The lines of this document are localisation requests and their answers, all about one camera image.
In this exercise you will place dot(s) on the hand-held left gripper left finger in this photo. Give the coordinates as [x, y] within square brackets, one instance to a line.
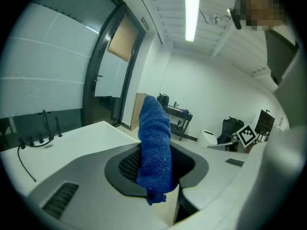
[91, 195]

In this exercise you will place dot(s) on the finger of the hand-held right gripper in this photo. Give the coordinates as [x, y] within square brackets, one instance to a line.
[220, 146]

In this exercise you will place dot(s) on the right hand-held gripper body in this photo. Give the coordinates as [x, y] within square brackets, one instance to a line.
[245, 135]

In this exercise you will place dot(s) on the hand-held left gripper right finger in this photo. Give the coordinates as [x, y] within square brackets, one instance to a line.
[216, 174]

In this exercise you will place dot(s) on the white bathtub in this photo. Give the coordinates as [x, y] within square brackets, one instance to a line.
[79, 142]

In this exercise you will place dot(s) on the dark brown board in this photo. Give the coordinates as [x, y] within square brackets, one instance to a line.
[265, 123]

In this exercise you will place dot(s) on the black metal table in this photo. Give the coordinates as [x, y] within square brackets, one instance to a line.
[182, 115]

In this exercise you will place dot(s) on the black bag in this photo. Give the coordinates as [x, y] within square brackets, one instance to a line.
[163, 99]

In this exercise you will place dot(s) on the black hand shower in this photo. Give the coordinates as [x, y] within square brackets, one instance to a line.
[57, 128]

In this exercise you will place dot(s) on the black faucet knob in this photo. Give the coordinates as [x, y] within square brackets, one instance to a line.
[40, 139]
[30, 141]

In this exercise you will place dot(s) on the grey sweater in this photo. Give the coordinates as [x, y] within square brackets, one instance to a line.
[278, 54]

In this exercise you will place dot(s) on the brown cardboard sheet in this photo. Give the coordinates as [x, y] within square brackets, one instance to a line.
[136, 114]

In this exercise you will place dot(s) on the black-framed glass door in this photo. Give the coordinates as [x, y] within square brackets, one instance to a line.
[90, 80]

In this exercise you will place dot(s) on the white ceiling sensor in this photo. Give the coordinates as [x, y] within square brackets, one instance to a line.
[215, 18]

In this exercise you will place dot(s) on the person's head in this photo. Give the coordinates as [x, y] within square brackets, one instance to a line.
[261, 6]

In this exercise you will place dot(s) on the long ceiling light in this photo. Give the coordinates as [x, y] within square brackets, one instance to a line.
[192, 13]

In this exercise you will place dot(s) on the dark sign plate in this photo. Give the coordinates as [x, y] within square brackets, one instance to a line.
[145, 23]

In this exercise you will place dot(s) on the brown paper sheet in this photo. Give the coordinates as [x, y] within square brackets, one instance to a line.
[123, 39]

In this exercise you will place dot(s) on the black head-worn camera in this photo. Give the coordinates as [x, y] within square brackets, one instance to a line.
[237, 11]

